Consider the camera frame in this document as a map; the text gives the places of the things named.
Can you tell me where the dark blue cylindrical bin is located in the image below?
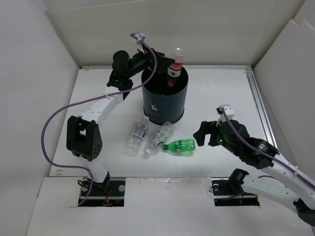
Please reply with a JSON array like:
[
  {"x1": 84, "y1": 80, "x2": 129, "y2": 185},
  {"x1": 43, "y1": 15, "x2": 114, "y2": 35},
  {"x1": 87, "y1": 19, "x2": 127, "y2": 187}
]
[{"x1": 142, "y1": 68, "x2": 189, "y2": 125}]

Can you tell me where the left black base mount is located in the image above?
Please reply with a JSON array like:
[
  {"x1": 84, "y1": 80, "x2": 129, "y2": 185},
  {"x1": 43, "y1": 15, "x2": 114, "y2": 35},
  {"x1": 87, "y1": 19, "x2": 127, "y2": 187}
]
[{"x1": 78, "y1": 177, "x2": 126, "y2": 207}]

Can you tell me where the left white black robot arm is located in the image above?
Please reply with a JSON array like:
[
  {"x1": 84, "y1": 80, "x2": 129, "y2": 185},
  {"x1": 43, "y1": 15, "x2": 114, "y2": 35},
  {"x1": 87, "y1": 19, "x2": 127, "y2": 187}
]
[{"x1": 66, "y1": 50, "x2": 174, "y2": 195}]

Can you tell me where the green plastic bottle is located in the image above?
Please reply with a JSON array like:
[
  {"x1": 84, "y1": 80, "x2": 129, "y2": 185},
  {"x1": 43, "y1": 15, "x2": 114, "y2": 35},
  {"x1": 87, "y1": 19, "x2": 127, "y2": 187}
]
[{"x1": 162, "y1": 139, "x2": 195, "y2": 156}]

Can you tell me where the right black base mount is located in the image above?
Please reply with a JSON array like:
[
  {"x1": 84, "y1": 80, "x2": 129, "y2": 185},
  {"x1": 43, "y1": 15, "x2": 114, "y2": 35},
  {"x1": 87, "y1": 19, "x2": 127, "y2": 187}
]
[{"x1": 209, "y1": 177, "x2": 260, "y2": 207}]

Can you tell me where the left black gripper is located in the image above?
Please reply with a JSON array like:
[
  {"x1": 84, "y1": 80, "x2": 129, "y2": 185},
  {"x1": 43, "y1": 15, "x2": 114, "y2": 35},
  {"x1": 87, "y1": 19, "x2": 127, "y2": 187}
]
[{"x1": 126, "y1": 44, "x2": 174, "y2": 79}]

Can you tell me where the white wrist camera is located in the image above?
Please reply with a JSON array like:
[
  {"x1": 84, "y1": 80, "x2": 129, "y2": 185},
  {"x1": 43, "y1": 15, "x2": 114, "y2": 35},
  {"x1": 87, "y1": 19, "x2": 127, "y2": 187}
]
[
  {"x1": 130, "y1": 31, "x2": 146, "y2": 53},
  {"x1": 217, "y1": 104, "x2": 234, "y2": 125}
]

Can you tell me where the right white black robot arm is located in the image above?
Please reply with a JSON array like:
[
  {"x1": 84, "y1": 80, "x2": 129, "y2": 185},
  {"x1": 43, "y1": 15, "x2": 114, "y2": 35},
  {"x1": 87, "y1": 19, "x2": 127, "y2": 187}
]
[{"x1": 193, "y1": 120, "x2": 315, "y2": 226}]

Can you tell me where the clear bottle orange blue label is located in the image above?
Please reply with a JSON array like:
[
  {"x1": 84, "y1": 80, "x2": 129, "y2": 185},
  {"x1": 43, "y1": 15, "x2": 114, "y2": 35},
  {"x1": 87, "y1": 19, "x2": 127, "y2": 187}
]
[{"x1": 126, "y1": 116, "x2": 149, "y2": 156}]

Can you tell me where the aluminium rail right side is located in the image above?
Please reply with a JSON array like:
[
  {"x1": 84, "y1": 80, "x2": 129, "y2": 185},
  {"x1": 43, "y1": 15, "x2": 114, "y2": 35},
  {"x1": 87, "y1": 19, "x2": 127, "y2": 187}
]
[{"x1": 245, "y1": 66, "x2": 278, "y2": 148}]

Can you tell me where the clear bottle green blue label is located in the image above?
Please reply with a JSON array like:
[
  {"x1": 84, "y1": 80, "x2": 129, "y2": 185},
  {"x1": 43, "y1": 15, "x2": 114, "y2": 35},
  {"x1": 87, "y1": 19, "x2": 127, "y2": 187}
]
[{"x1": 145, "y1": 121, "x2": 175, "y2": 155}]

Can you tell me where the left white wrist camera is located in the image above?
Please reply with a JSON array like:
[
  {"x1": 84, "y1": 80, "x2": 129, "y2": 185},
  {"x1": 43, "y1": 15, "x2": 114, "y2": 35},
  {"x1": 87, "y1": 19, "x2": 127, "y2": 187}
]
[{"x1": 130, "y1": 31, "x2": 146, "y2": 53}]

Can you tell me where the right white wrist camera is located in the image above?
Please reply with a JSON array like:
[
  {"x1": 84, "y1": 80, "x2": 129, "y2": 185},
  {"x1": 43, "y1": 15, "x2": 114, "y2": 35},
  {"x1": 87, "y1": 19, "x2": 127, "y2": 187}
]
[{"x1": 217, "y1": 104, "x2": 234, "y2": 125}]

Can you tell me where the clear bottle red label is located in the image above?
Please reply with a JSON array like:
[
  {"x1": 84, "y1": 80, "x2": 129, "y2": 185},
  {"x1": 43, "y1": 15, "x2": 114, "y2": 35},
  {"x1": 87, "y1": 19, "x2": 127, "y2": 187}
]
[{"x1": 167, "y1": 47, "x2": 184, "y2": 88}]

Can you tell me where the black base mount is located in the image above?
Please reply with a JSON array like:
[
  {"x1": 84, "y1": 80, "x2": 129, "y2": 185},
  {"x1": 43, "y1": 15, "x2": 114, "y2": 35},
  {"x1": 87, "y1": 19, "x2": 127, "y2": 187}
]
[
  {"x1": 78, "y1": 177, "x2": 126, "y2": 207},
  {"x1": 209, "y1": 177, "x2": 260, "y2": 207}
]

